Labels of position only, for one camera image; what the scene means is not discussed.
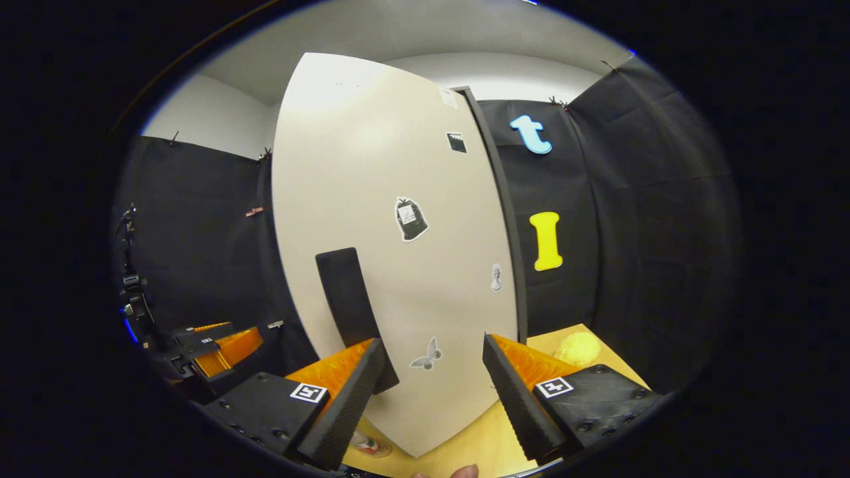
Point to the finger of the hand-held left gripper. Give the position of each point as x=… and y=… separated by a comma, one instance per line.
x=206, y=345
x=206, y=330

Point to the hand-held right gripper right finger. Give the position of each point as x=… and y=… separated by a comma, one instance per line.
x=516, y=405

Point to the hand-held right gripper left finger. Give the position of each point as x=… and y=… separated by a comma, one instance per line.
x=345, y=411

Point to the round coaster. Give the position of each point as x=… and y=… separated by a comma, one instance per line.
x=378, y=453

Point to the beige cabinet door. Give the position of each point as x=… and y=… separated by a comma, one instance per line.
x=398, y=299

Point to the dark grey cabinet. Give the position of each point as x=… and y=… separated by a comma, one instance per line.
x=509, y=219

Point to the yellow sponge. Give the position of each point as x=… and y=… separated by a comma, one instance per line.
x=578, y=348

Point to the pink clothes peg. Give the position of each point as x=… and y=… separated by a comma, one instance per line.
x=254, y=212

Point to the black backdrop cloth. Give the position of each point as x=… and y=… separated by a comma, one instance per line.
x=651, y=232

